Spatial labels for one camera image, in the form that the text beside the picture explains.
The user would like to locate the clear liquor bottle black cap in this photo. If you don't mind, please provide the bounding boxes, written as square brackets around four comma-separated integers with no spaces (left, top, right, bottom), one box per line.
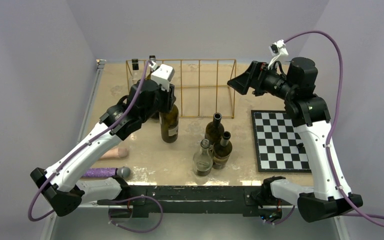
[127,58,141,91]

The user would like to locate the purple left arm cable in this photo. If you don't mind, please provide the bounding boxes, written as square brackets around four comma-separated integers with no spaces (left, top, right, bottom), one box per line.
[27,59,164,233]

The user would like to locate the clear glass bottle front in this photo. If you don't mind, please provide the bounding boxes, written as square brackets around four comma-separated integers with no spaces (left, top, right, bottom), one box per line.
[193,139,213,177]

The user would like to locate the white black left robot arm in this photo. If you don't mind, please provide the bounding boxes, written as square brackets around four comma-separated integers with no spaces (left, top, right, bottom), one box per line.
[28,79,176,222]

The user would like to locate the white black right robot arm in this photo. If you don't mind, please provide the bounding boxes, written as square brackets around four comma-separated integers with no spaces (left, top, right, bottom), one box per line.
[227,57,363,223]

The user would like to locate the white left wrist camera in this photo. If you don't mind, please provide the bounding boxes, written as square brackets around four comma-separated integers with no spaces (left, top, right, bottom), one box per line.
[151,64,176,90]

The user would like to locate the aluminium table edge rail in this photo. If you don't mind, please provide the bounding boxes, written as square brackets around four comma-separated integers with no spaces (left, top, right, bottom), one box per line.
[39,59,108,240]

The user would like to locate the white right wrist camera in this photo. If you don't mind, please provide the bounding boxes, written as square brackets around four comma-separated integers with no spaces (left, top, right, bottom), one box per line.
[268,39,289,69]

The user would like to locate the gold wire wine rack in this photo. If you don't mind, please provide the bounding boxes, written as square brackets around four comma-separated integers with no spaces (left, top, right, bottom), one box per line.
[125,58,238,121]

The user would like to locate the dark brown bottle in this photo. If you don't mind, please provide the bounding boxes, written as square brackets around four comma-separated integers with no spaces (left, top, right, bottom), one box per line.
[159,104,179,144]

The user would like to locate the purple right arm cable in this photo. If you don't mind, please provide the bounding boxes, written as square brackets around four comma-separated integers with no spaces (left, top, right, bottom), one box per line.
[283,30,384,230]

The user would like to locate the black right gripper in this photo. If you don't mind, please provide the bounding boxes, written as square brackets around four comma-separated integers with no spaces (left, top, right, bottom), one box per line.
[228,60,297,101]

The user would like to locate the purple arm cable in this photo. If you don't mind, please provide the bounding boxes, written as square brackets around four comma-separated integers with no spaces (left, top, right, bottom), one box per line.
[27,59,164,233]
[283,30,384,230]

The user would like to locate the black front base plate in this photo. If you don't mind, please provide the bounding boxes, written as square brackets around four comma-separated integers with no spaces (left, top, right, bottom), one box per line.
[96,184,284,220]

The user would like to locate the beige toy microphone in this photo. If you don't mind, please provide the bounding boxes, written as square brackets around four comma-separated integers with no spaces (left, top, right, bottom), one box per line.
[99,147,130,160]

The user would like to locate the purple glitter microphone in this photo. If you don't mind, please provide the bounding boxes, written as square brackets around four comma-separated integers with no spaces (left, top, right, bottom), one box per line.
[82,166,131,178]

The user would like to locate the green bottle silver foil neck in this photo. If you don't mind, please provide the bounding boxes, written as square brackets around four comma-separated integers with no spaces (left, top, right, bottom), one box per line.
[212,131,233,170]

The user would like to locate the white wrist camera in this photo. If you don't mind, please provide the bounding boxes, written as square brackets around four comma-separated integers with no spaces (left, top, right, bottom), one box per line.
[268,39,289,69]
[151,64,176,90]

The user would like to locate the black white chessboard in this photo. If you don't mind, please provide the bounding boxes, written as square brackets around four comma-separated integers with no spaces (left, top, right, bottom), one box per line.
[250,110,311,173]

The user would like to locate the green wine bottle silver neck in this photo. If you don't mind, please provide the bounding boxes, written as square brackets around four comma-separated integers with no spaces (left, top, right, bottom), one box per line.
[146,55,158,80]

